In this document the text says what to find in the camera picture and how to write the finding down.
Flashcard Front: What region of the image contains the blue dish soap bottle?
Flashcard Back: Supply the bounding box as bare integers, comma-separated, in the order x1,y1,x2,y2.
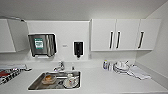
102,59,109,71

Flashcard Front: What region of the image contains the chrome faucet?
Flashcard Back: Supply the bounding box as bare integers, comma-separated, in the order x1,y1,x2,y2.
52,60,66,72

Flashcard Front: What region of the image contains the white wall cabinet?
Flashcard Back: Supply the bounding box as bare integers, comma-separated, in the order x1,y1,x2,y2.
90,18,163,52
0,18,31,54

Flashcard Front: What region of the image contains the black wall soap dispenser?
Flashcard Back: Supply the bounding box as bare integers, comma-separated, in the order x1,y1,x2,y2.
73,40,85,60

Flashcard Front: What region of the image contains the small white bottle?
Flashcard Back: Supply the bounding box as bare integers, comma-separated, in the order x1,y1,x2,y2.
107,61,113,72

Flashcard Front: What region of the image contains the steel paper towel dispenser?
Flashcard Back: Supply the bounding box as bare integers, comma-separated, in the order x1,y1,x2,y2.
27,32,58,58

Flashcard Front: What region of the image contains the orange bowl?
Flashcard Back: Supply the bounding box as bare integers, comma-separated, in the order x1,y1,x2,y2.
41,74,56,85

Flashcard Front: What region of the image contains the white mug with red print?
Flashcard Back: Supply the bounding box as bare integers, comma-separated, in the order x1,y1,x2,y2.
62,73,80,89

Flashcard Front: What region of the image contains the steel sink basin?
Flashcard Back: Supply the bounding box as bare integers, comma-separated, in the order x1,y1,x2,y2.
27,69,82,91

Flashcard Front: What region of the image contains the small wall label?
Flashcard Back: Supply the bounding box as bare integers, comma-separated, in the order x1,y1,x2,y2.
62,43,69,48

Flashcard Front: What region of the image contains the small chrome soap pump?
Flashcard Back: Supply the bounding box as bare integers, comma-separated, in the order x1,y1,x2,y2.
70,65,76,71

